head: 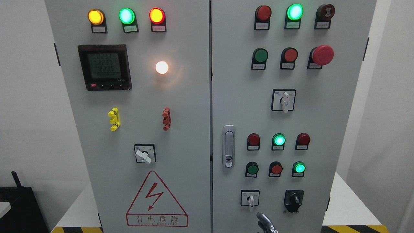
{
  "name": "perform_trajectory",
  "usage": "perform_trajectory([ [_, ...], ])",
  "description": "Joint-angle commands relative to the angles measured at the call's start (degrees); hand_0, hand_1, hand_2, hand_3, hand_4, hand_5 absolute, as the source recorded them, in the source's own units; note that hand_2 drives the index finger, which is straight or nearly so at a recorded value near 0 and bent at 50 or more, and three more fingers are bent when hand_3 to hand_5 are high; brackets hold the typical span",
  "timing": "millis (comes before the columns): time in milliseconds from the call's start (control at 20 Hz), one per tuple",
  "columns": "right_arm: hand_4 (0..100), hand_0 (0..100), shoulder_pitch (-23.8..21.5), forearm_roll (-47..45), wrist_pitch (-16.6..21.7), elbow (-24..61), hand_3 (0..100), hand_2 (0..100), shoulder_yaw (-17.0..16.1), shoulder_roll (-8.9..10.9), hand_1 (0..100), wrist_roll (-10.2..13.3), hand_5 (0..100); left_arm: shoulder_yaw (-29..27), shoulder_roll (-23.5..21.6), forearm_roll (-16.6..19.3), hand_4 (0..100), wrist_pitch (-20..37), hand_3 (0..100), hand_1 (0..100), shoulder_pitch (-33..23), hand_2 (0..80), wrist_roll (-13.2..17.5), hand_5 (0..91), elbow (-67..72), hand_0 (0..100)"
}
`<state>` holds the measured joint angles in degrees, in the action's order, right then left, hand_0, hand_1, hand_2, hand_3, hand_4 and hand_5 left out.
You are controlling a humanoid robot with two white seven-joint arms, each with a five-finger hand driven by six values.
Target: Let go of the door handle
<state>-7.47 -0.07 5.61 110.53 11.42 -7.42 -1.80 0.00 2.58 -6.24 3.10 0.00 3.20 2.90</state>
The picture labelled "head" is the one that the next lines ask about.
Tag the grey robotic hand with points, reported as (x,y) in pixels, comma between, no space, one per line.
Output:
(265,223)

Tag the silver swing door handle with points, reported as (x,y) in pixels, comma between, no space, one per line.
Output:
(228,136)

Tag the grey right cabinet door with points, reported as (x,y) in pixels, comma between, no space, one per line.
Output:
(242,97)

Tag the grey cabinet door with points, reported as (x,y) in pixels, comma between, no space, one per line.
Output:
(183,151)
(242,97)

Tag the grey left cabinet door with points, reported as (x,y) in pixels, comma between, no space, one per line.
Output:
(183,151)

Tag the red push button lower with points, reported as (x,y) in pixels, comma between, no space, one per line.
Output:
(275,169)

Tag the red push button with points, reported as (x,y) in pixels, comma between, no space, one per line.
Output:
(275,169)
(288,58)

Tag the green lit push button lower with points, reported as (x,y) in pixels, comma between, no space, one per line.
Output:
(298,169)

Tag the red indicator light middle left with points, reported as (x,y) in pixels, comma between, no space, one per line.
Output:
(253,142)

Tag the green lit light middle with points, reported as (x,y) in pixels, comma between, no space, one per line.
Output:
(278,142)

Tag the green lit light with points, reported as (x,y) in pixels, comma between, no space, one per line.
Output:
(293,16)
(278,142)

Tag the red indicator light middle right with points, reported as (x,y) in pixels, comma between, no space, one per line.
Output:
(302,141)

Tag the red electric hazard sticker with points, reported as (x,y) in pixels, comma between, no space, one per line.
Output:
(155,206)

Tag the red terminal connector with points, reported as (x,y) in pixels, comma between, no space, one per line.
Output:
(166,118)

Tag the green push button upper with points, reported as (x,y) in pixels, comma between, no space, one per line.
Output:
(259,59)

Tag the red push button upper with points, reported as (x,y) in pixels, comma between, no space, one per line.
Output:
(288,58)

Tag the red emergency stop button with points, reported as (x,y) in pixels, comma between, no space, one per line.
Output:
(320,56)

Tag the yellow terminal connector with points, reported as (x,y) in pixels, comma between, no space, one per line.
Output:
(114,119)

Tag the white lit indicator light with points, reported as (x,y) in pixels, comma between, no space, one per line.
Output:
(162,67)

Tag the red indicator light top right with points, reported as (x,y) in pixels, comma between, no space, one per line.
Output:
(262,18)

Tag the green lit light top right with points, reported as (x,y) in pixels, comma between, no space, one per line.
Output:
(293,16)

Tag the black red buzzer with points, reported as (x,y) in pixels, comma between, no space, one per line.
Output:
(323,16)

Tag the black digital power meter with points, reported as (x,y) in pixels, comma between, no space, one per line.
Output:
(105,67)

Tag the red lit indicator light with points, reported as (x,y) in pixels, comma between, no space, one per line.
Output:
(158,20)

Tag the black box with antenna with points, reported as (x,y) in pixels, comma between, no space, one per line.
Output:
(25,215)

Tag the green indicator light top left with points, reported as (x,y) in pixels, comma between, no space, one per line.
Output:
(128,20)

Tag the yellow indicator light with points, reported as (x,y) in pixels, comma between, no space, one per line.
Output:
(97,20)

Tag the white rotary switch lower right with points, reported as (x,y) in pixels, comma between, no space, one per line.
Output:
(250,198)

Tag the white rotary switch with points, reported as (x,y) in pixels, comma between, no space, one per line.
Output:
(250,198)
(283,100)

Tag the black rotary knob switch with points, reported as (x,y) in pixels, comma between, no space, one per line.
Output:
(293,199)

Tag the white rotary switch upper right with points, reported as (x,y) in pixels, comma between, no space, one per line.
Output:
(283,100)

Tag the white rotary switch left door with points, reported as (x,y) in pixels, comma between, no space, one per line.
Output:
(145,153)

